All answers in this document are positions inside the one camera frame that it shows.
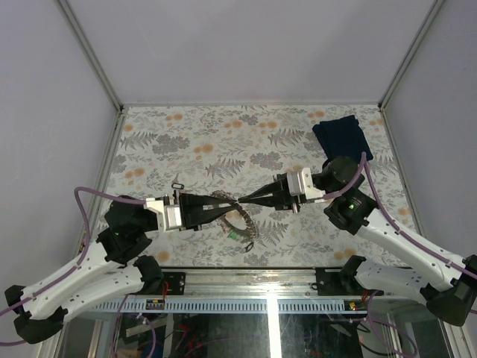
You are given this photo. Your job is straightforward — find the large metal keyring disc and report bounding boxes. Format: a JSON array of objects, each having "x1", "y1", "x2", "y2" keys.
[{"x1": 211, "y1": 190, "x2": 259, "y2": 254}]

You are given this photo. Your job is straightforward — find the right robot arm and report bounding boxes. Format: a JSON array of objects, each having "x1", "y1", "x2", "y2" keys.
[{"x1": 239, "y1": 155, "x2": 476, "y2": 327}]

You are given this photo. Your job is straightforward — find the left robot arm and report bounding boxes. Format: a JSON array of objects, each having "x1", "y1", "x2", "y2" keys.
[{"x1": 1, "y1": 191, "x2": 239, "y2": 345}]

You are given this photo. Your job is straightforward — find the key with black white tag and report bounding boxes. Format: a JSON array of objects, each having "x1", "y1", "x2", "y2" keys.
[{"x1": 171, "y1": 173, "x2": 185, "y2": 190}]

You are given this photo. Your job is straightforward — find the key with black-white tag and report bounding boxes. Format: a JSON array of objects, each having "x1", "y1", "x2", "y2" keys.
[{"x1": 243, "y1": 242, "x2": 254, "y2": 253}]

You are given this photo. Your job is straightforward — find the dark blue folded cloth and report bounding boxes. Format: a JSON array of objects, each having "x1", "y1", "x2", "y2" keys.
[{"x1": 312, "y1": 115, "x2": 373, "y2": 163}]

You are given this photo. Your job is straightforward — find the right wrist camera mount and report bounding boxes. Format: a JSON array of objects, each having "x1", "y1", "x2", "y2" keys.
[{"x1": 286, "y1": 168, "x2": 326, "y2": 204}]

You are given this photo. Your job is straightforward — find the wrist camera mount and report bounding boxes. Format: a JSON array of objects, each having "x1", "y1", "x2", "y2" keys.
[
  {"x1": 144, "y1": 196, "x2": 183, "y2": 232},
  {"x1": 286, "y1": 168, "x2": 326, "y2": 204}
]

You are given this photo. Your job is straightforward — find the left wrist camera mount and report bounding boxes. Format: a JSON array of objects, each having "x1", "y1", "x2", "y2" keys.
[{"x1": 144, "y1": 196, "x2": 183, "y2": 232}]

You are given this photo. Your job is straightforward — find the metal base rail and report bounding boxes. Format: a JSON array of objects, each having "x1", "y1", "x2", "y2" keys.
[{"x1": 164, "y1": 267, "x2": 360, "y2": 298}]

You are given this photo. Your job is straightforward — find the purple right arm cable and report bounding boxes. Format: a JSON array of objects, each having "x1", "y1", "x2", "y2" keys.
[{"x1": 322, "y1": 151, "x2": 477, "y2": 279}]

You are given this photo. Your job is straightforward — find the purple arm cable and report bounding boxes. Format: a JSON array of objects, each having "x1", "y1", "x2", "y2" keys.
[
  {"x1": 322, "y1": 151, "x2": 477, "y2": 279},
  {"x1": 0, "y1": 186, "x2": 148, "y2": 346}
]

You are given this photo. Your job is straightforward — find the white slotted cable duct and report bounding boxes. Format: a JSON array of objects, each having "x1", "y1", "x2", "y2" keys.
[{"x1": 91, "y1": 296, "x2": 366, "y2": 315}]

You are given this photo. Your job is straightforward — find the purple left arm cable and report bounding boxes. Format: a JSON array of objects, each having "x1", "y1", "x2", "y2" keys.
[{"x1": 0, "y1": 186, "x2": 148, "y2": 346}]

